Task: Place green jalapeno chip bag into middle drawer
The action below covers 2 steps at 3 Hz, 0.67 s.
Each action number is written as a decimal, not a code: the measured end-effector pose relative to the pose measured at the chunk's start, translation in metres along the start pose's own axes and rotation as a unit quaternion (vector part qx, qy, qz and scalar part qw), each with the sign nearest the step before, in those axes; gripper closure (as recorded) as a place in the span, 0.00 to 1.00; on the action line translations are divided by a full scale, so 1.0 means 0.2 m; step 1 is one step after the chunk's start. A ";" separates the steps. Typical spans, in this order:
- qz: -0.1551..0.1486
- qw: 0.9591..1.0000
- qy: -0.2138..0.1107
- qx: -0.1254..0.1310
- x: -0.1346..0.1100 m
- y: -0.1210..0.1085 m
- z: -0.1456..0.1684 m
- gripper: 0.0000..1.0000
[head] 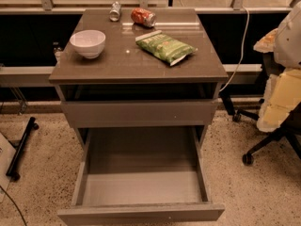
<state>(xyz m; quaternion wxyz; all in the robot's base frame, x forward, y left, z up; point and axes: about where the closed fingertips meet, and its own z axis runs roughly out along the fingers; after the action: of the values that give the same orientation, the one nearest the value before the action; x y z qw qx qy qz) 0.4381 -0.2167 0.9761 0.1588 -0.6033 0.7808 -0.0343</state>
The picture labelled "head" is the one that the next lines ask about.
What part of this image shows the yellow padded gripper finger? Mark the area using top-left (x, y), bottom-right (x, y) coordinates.
top-left (257, 69), bottom-right (301, 132)
top-left (253, 28), bottom-right (277, 53)

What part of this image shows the green jalapeno chip bag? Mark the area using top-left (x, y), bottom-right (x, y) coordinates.
top-left (135, 30), bottom-right (197, 66)

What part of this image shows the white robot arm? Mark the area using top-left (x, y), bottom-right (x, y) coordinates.
top-left (253, 2), bottom-right (301, 132)

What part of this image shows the closed top drawer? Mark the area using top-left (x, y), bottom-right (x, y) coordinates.
top-left (61, 100), bottom-right (217, 128)

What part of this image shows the grey drawer cabinet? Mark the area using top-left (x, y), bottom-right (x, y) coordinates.
top-left (49, 8), bottom-right (228, 142)

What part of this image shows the open middle drawer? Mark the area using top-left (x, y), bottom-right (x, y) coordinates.
top-left (58, 126), bottom-right (225, 226)

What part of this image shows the black office chair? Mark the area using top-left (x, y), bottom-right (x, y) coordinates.
top-left (219, 53), bottom-right (301, 166)

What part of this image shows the orange soda can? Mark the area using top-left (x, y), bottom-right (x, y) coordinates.
top-left (131, 8), bottom-right (156, 27)

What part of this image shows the silver soda can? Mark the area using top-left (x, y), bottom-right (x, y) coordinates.
top-left (109, 2), bottom-right (121, 22)

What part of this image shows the white ceramic bowl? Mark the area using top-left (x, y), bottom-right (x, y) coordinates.
top-left (70, 30), bottom-right (106, 59)

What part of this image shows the black floor stand bar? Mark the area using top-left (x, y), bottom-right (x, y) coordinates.
top-left (6, 117), bottom-right (39, 181)

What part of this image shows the white cable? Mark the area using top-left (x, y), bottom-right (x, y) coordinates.
top-left (218, 7), bottom-right (251, 93)

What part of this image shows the black floor cable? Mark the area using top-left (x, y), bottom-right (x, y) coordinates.
top-left (0, 184), bottom-right (28, 226)

